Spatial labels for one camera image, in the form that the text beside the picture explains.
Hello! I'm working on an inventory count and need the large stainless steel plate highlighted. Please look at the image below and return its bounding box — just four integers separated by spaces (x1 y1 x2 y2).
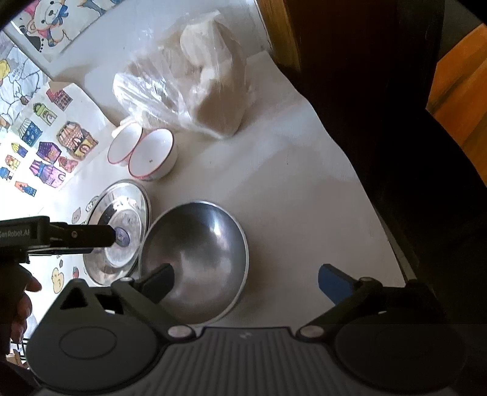
82 179 152 286

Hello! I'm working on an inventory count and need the white red-rimmed bowl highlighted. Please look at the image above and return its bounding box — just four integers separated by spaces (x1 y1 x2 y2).
128 128 179 181

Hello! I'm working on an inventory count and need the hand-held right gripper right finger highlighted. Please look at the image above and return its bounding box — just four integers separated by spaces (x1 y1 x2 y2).
295 264 447 341

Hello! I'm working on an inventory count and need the white bowl with red rim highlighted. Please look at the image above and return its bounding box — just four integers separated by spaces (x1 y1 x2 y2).
107 121 144 167

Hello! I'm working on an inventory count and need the person's left hand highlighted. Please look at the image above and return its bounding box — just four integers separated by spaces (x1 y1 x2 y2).
0 263 42 344

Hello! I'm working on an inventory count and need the teddy bear drawing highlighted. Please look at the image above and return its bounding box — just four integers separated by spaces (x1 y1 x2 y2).
8 0 127 64

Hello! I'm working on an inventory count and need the plastic bag of white buns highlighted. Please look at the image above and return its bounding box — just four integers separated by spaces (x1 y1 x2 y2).
113 10 250 139

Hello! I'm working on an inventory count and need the colourful houses drawing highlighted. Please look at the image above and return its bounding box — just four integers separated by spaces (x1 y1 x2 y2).
0 81 100 199

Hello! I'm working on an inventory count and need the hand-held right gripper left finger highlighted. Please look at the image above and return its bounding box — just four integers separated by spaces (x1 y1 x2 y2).
46 263 196 341

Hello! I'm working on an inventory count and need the brown wooden cabinet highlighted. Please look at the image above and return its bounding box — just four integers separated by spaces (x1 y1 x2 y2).
254 0 487 324

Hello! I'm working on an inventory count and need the children drawing poster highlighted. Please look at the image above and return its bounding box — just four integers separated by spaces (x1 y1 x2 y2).
0 28 51 134

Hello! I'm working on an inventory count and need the stainless steel bowl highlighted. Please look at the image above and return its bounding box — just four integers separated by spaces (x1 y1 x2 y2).
138 201 250 327

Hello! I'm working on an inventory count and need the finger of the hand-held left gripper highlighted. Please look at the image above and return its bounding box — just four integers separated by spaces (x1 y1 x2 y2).
27 246 94 255
48 223 117 248

